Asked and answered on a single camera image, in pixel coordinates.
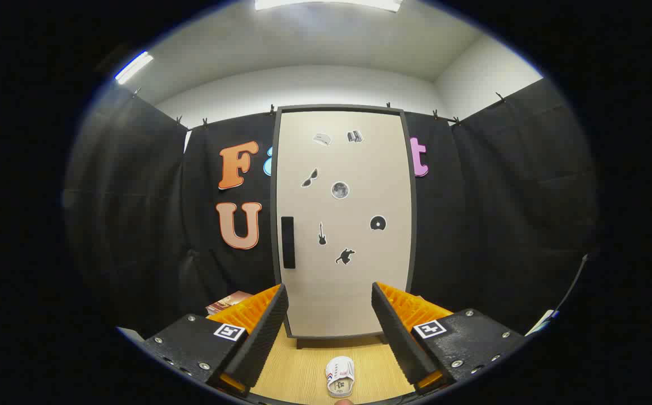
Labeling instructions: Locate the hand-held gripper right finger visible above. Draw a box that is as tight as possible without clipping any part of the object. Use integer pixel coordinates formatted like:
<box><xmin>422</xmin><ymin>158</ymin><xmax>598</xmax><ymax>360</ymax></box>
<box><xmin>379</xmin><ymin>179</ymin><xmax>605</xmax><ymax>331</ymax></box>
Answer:
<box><xmin>371</xmin><ymin>281</ymin><xmax>529</xmax><ymax>394</ymax></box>

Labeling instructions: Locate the small ceiling light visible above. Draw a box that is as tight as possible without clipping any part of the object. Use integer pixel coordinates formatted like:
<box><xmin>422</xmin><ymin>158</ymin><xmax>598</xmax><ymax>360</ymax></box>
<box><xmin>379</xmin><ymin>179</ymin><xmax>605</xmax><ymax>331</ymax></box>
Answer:
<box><xmin>115</xmin><ymin>51</ymin><xmax>154</xmax><ymax>85</ymax></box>

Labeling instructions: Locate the beige shoe cabinet door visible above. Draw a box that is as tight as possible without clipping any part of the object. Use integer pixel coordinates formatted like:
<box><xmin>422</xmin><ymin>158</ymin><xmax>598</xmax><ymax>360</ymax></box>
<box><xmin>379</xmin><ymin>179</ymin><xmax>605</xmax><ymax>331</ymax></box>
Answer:
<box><xmin>277</xmin><ymin>110</ymin><xmax>412</xmax><ymax>338</ymax></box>

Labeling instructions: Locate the brown book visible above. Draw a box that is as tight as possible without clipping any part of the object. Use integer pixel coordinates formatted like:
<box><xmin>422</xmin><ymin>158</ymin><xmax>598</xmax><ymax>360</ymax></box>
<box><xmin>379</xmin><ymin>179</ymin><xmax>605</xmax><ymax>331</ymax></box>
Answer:
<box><xmin>206</xmin><ymin>291</ymin><xmax>253</xmax><ymax>316</ymax></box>

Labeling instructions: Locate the long ceiling light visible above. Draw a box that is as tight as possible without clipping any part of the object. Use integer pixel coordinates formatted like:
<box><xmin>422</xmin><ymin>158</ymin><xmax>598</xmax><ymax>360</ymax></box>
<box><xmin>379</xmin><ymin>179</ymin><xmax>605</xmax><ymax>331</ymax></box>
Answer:
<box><xmin>254</xmin><ymin>0</ymin><xmax>404</xmax><ymax>13</ymax></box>

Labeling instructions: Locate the black door handle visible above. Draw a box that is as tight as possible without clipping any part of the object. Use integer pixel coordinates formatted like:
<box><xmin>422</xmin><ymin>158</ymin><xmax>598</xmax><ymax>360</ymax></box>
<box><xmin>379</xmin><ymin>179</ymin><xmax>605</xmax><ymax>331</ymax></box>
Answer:
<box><xmin>281</xmin><ymin>216</ymin><xmax>296</xmax><ymax>269</ymax></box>

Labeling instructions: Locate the black cable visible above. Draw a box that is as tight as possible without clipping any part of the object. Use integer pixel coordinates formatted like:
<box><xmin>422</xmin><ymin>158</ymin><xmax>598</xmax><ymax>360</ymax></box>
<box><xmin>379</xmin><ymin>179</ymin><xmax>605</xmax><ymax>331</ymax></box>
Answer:
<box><xmin>551</xmin><ymin>253</ymin><xmax>590</xmax><ymax>316</ymax></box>

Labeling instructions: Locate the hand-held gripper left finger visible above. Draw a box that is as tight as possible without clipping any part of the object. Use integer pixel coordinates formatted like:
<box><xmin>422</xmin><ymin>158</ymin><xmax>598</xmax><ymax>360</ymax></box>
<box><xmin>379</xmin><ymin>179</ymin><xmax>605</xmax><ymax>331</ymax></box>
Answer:
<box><xmin>143</xmin><ymin>283</ymin><xmax>290</xmax><ymax>397</ymax></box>

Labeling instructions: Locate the dark grey shoe cabinet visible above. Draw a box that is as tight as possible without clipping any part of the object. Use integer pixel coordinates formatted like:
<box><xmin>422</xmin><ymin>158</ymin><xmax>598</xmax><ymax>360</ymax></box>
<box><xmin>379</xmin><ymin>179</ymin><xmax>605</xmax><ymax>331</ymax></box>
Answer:
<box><xmin>269</xmin><ymin>104</ymin><xmax>418</xmax><ymax>349</ymax></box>

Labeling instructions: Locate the black backdrop cloth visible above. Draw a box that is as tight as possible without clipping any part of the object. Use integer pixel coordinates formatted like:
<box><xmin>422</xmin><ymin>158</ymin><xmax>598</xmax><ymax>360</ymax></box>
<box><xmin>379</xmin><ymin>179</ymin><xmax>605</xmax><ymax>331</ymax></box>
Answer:
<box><xmin>61</xmin><ymin>79</ymin><xmax>602</xmax><ymax>338</ymax></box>

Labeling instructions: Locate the white canvas shoe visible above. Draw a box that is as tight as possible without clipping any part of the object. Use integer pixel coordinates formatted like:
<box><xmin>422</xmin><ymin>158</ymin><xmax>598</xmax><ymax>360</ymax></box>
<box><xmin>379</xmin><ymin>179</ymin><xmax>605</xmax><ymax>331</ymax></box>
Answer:
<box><xmin>326</xmin><ymin>355</ymin><xmax>356</xmax><ymax>398</ymax></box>

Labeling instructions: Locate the row of black cloth clips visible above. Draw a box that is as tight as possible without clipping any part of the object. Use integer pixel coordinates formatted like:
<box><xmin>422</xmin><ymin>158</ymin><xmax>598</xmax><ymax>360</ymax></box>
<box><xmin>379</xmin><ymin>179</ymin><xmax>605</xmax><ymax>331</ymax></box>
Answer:
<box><xmin>132</xmin><ymin>87</ymin><xmax>506</xmax><ymax>129</ymax></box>

